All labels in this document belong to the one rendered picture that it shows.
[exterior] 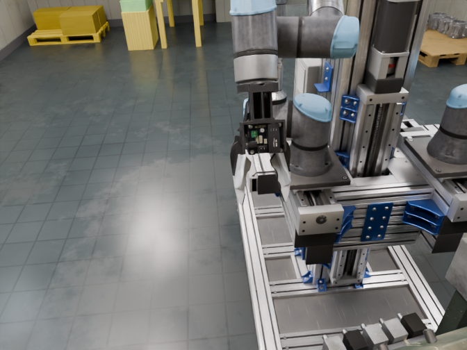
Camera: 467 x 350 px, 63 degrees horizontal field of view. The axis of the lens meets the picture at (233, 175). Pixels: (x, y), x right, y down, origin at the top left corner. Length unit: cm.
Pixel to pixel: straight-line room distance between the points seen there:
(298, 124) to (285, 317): 100
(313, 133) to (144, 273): 151
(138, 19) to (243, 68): 541
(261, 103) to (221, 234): 195
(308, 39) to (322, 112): 44
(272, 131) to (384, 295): 151
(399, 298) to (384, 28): 127
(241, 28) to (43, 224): 247
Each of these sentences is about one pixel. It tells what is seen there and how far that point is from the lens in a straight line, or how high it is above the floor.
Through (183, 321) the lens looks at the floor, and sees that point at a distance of 214.
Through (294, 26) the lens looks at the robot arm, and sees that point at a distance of 75.
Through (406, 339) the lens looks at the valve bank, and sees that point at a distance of 127.
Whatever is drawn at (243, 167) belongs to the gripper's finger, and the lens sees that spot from 66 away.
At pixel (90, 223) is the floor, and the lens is 281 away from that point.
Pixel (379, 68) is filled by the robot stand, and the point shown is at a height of 133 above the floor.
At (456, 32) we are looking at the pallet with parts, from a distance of 619.
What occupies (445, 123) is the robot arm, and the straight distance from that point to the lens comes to 141.
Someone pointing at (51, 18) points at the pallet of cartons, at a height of 31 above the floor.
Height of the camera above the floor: 176
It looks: 36 degrees down
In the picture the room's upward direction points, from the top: 2 degrees counter-clockwise
